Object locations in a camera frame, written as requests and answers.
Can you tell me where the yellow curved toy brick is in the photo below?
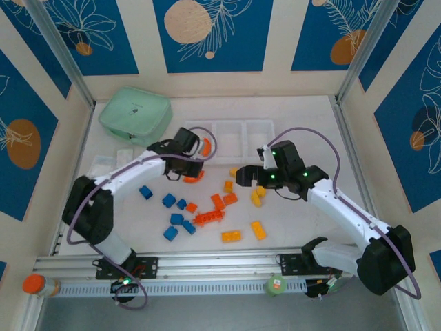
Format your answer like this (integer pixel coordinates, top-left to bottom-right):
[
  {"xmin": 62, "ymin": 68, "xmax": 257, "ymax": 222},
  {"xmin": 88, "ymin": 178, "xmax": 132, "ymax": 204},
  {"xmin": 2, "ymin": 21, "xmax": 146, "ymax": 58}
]
[{"xmin": 250, "ymin": 221, "xmax": 267, "ymax": 241}]

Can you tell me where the long orange lego piece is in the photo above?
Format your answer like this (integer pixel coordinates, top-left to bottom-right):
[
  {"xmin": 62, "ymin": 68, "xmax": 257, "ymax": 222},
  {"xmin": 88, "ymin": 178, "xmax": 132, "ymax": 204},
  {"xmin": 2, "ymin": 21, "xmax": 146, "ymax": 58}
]
[{"xmin": 192, "ymin": 210, "xmax": 227, "ymax": 227}]

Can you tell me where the white translucent container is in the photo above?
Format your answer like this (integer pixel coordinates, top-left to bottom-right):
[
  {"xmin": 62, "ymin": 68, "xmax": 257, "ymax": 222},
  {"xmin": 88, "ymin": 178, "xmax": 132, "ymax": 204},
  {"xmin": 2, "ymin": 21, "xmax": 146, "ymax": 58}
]
[
  {"xmin": 214, "ymin": 119, "xmax": 247, "ymax": 159},
  {"xmin": 185, "ymin": 119, "xmax": 217, "ymax": 159},
  {"xmin": 243, "ymin": 119, "xmax": 277, "ymax": 160}
]

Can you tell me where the mint green zipper pouch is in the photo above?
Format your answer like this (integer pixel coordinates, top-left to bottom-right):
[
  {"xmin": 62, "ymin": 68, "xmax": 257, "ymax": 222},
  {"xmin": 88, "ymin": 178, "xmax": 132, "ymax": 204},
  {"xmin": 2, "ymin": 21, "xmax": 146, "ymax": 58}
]
[{"xmin": 98, "ymin": 86, "xmax": 174, "ymax": 148}]

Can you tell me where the clear plastic bag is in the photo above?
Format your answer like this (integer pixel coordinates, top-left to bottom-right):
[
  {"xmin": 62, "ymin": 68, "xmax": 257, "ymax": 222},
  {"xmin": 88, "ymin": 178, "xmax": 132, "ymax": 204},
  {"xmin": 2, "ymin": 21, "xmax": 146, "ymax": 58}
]
[{"xmin": 88, "ymin": 154, "xmax": 119, "ymax": 177}]

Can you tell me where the green round can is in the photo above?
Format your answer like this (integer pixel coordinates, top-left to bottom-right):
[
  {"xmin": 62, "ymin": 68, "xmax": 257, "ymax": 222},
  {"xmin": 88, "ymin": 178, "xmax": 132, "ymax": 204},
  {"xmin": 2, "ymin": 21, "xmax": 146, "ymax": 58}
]
[{"xmin": 264, "ymin": 274, "xmax": 287, "ymax": 298}]

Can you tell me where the jar with orange lid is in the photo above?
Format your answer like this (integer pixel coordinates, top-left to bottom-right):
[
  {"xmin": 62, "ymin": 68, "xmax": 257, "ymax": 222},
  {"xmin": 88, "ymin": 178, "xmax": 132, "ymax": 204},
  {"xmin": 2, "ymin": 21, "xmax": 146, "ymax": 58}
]
[{"xmin": 22, "ymin": 273, "xmax": 61, "ymax": 298}]

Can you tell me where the aluminium side rail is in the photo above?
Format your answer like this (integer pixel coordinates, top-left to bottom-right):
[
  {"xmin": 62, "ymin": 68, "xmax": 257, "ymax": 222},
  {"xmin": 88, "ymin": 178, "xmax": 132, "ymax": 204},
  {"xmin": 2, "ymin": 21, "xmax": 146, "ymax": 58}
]
[{"xmin": 331, "ymin": 95, "xmax": 382, "ymax": 227}]

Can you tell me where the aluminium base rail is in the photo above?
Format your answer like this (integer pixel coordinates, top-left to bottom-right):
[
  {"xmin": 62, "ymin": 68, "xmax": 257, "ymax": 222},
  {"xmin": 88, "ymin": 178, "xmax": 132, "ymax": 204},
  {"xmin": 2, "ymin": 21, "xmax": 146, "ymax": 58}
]
[{"xmin": 33, "ymin": 245, "xmax": 349, "ymax": 277}]

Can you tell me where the grey slotted cable duct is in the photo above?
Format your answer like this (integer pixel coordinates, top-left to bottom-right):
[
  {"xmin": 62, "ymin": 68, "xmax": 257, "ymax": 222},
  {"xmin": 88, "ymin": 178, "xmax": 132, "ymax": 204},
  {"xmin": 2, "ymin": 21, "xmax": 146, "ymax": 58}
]
[{"xmin": 51, "ymin": 278, "xmax": 308, "ymax": 298}]

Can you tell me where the purple cable loop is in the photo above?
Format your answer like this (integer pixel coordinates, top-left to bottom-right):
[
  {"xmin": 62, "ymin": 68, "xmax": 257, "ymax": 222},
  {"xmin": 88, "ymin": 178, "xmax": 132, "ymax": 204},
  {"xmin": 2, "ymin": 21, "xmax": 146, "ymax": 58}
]
[{"xmin": 114, "ymin": 272, "xmax": 150, "ymax": 312}]

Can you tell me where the aluminium frame post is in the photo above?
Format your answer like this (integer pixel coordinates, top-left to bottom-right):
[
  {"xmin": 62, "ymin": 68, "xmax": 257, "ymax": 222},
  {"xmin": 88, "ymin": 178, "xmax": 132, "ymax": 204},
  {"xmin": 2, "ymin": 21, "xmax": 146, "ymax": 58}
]
[
  {"xmin": 26, "ymin": 0, "xmax": 96, "ymax": 107},
  {"xmin": 337, "ymin": 0, "xmax": 397, "ymax": 103}
]

